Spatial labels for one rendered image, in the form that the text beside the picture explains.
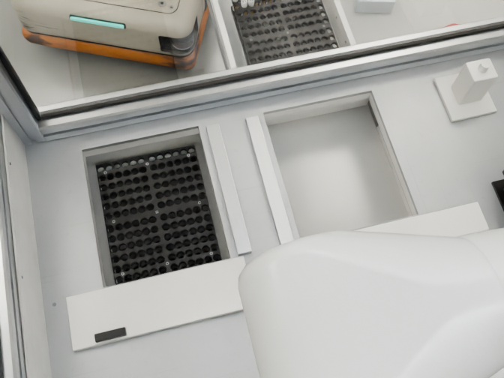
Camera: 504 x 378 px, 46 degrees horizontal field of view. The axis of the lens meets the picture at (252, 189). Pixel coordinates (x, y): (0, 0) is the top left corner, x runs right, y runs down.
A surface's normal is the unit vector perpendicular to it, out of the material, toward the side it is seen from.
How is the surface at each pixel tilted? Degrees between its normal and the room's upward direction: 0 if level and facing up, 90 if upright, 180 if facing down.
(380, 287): 10
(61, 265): 0
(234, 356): 0
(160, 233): 0
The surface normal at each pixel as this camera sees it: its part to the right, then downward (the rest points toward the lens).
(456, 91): -0.97, 0.22
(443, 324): 0.00, -0.22
